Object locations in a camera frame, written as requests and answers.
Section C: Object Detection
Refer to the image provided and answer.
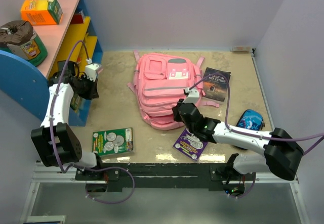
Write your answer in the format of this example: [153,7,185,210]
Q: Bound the blue pencil case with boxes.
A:
[236,109,265,131]

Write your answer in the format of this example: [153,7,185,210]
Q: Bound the dark novel Two Cities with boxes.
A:
[203,67,231,103]

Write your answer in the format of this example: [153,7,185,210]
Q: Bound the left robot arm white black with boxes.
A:
[31,61,105,180]

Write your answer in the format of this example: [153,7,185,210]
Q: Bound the pink student backpack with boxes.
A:
[128,51,205,130]

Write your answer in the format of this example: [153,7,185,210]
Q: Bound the small pink white eraser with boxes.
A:
[230,46,252,53]

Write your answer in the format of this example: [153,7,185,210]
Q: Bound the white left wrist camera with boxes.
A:
[85,63,103,82]

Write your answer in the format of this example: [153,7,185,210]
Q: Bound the purple paperback book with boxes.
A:
[173,128,208,162]

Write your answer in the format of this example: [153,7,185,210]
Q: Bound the blue pink yellow shelf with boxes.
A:
[1,0,103,120]

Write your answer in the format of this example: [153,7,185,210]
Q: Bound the brown topped green canister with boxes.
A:
[1,20,48,67]

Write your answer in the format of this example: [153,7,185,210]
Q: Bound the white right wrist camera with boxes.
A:
[183,87,200,104]

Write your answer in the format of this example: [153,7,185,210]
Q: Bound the orange green juice box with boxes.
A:
[20,0,63,25]

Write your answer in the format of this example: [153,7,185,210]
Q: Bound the red item on shelf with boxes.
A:
[70,10,85,24]

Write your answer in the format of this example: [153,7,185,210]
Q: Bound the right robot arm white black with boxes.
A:
[172,99,304,181]

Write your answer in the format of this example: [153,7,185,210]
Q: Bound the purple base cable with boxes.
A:
[227,173,257,199]
[85,167,137,205]

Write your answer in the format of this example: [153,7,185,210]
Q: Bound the green box on lower shelf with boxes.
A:
[70,94,82,111]

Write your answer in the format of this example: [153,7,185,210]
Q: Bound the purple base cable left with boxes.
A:
[85,167,137,205]

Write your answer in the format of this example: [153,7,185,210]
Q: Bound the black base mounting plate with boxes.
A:
[75,163,253,192]

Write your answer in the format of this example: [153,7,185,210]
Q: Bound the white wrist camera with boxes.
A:
[85,63,103,82]
[183,87,200,104]

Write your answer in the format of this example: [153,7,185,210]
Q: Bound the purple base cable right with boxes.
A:
[227,173,257,199]

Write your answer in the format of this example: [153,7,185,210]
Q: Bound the green paperback book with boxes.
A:
[92,127,134,157]

